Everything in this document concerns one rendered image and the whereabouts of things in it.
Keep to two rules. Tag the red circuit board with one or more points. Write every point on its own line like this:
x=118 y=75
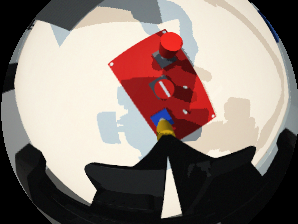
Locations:
x=163 y=84

